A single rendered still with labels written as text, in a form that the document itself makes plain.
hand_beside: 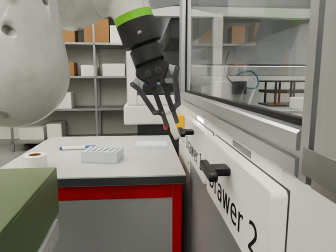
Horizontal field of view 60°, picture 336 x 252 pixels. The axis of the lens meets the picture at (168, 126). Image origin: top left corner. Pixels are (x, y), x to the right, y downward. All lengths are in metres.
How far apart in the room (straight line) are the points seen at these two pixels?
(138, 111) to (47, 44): 1.21
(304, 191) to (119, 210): 0.70
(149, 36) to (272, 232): 0.50
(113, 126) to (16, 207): 4.52
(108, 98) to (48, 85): 4.57
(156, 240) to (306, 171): 0.74
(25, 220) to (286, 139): 0.37
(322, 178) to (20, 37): 0.30
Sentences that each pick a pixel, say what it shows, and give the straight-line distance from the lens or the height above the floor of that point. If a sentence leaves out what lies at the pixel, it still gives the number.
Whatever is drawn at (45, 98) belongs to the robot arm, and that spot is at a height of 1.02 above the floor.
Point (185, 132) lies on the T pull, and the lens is 0.72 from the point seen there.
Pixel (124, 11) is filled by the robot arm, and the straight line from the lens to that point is 0.69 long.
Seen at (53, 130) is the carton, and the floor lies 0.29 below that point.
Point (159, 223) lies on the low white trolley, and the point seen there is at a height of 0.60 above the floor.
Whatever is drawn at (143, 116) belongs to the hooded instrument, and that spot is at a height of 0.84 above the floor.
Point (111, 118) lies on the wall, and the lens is 4.93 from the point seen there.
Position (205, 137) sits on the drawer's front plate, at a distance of 0.60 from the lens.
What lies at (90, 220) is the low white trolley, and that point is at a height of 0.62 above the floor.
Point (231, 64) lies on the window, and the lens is 0.54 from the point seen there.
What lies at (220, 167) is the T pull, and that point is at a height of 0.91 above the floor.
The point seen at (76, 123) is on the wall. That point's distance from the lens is 5.01.
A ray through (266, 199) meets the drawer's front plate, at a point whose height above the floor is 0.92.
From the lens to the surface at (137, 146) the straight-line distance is 1.17.
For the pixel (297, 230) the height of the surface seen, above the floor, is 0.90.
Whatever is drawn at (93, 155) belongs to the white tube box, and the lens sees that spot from 1.01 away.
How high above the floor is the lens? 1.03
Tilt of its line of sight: 9 degrees down
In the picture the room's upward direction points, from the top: straight up
